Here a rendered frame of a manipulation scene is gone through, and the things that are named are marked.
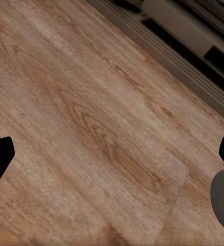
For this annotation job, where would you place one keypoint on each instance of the wood fireplace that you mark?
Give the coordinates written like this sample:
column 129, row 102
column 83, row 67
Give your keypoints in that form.
column 185, row 36

